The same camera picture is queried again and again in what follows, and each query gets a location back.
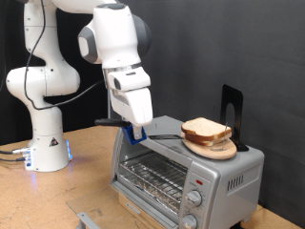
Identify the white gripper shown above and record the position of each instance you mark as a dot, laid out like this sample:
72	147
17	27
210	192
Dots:
135	108

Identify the slotted spatula with blue block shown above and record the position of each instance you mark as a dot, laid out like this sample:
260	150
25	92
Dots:
128	135

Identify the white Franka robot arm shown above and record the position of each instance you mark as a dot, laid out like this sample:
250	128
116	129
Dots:
44	82

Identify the metal oven rack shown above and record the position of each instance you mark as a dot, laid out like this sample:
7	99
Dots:
155	175

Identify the silver oven knob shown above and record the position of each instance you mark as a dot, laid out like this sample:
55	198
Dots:
189	221
194	198

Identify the silver toaster oven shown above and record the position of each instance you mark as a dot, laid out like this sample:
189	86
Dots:
209	181

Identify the vertical metal pole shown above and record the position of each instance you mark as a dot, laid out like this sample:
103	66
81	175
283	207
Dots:
109	108

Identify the red indicator light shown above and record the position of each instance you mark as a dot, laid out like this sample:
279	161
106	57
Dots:
199	182

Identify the round wooden plate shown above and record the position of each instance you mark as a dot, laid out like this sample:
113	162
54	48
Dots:
216	152

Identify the black metal bookend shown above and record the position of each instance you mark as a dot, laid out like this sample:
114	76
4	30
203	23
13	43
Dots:
230	95

